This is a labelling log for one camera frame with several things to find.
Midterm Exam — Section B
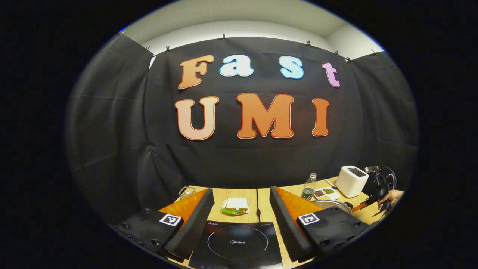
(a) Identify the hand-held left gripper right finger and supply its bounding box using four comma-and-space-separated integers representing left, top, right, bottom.
270, 186, 370, 262

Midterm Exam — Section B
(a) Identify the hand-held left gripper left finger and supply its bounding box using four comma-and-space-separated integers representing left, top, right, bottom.
114, 188, 215, 261

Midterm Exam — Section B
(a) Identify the steel pot with black handle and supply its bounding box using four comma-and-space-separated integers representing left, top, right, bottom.
310, 199, 354, 216

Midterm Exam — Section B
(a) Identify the black induction cooktop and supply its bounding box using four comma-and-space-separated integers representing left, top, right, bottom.
189, 220, 283, 269

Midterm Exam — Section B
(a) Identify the white toaster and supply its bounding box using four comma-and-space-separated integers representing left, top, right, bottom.
335, 166, 369, 198

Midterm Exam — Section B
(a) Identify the white divided bean dish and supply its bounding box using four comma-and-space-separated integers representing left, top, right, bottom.
313, 187, 341, 201

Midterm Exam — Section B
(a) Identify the clear plastic bottle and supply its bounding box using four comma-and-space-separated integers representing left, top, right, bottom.
301, 173, 317, 201

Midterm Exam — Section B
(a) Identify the sandwich with lettuce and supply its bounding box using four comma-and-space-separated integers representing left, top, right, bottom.
220, 198, 249, 216

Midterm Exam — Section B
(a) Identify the black backdrop cloth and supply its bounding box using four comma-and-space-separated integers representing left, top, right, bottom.
65, 33, 419, 228

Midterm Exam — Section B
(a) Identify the row of black cloth clips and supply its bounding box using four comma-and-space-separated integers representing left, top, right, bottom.
145, 34, 378, 62

